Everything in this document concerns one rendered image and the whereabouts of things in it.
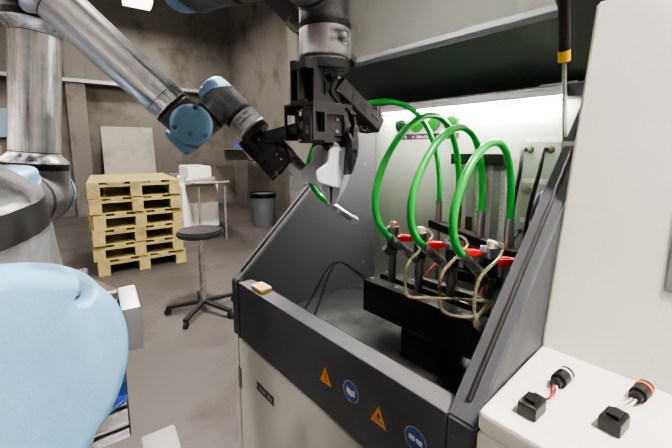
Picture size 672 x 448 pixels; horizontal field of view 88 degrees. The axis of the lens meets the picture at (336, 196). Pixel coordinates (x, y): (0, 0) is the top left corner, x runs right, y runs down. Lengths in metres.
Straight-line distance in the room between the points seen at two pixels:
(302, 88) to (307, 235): 0.64
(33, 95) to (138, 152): 7.25
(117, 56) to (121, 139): 7.45
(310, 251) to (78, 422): 0.93
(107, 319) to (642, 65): 0.73
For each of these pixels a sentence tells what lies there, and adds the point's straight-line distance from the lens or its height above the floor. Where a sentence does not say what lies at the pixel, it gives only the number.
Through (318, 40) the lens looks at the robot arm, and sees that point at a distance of 0.52.
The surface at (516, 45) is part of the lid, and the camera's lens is 0.93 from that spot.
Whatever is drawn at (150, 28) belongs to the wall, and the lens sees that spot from 8.96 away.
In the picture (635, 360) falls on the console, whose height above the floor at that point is 1.01.
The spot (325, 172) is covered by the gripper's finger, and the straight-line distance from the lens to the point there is 0.51.
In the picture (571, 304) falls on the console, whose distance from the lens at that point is 0.69.
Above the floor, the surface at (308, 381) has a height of 0.83.
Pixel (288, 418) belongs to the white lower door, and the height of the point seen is 0.70.
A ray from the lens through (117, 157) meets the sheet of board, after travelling 8.10.
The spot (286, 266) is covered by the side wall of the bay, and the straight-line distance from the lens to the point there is 1.06.
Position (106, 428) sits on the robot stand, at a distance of 0.93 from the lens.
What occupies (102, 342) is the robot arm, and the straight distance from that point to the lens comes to 0.20.
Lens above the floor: 1.30
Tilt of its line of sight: 8 degrees down
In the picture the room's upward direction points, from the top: straight up
